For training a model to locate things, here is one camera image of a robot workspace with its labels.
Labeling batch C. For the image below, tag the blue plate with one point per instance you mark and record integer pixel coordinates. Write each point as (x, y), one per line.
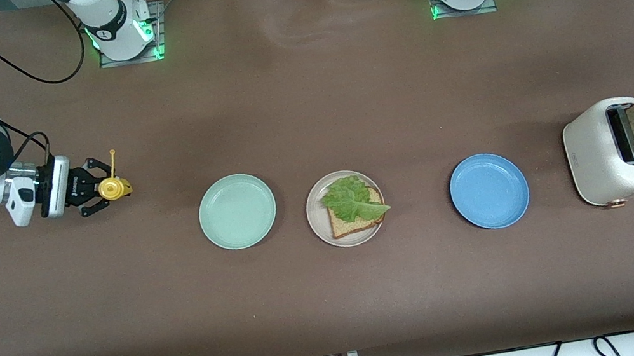
(490, 191)

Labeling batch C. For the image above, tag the beige plate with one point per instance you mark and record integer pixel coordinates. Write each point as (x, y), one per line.
(318, 223)

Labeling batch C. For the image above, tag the green lettuce leaf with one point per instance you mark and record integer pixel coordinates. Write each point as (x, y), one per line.
(352, 198)

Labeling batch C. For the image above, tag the mint green plate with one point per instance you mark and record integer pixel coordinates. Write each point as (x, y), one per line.
(238, 212)

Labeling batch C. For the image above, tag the yellow squeeze bottle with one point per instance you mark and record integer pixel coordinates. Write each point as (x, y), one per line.
(112, 188)

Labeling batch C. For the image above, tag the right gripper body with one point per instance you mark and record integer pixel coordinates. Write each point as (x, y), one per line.
(78, 188)

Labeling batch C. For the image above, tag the white two-slot toaster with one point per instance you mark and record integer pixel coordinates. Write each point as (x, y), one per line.
(594, 157)

